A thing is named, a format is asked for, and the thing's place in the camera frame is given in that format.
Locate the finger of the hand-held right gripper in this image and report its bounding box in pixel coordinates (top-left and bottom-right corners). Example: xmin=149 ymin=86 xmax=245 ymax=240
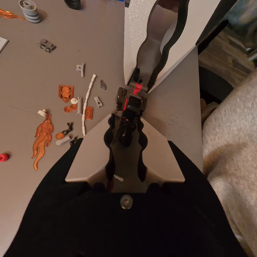
xmin=123 ymin=0 xmax=159 ymax=86
xmin=148 ymin=0 xmax=221 ymax=93

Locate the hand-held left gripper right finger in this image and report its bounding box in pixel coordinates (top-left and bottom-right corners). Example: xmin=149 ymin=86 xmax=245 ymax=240
xmin=137 ymin=117 xmax=185 ymax=189

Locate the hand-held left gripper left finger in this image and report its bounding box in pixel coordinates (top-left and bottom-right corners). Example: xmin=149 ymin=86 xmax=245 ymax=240
xmin=65 ymin=113 xmax=116 ymax=188

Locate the lego wheel fork assembly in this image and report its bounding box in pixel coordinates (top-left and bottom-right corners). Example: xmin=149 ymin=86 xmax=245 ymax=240
xmin=129 ymin=68 xmax=149 ymax=96

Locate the black lego motorcycle body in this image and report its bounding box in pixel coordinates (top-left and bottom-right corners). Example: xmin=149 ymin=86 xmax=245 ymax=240
xmin=115 ymin=87 xmax=148 ymax=146

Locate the white instruction booklet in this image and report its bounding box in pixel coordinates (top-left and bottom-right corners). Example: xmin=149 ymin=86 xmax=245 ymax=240
xmin=0 ymin=37 xmax=9 ymax=53

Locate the large orange lego flame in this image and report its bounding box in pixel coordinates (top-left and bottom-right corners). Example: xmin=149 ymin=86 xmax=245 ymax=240
xmin=31 ymin=114 xmax=54 ymax=171

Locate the black lego tyre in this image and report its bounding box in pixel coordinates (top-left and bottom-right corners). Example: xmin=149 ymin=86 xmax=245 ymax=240
xmin=64 ymin=0 xmax=82 ymax=10

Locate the orange transparent lego slope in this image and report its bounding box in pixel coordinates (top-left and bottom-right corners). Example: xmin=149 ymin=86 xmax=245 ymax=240
xmin=58 ymin=85 xmax=74 ymax=103

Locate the dark grey lego plate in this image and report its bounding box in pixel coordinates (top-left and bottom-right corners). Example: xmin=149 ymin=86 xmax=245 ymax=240
xmin=37 ymin=39 xmax=57 ymax=53

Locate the grey lego wheel hub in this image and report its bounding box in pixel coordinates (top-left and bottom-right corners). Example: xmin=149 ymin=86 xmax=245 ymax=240
xmin=19 ymin=0 xmax=42 ymax=23

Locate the thin orange lego flame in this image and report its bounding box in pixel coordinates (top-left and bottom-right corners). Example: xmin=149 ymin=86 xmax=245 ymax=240
xmin=0 ymin=9 xmax=25 ymax=20

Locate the person's right hand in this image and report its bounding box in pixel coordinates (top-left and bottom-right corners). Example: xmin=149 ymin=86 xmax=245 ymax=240
xmin=159 ymin=0 xmax=180 ymax=13

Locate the light grey lego bracket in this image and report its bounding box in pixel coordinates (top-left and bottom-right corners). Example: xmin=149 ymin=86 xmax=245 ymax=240
xmin=76 ymin=62 xmax=86 ymax=78

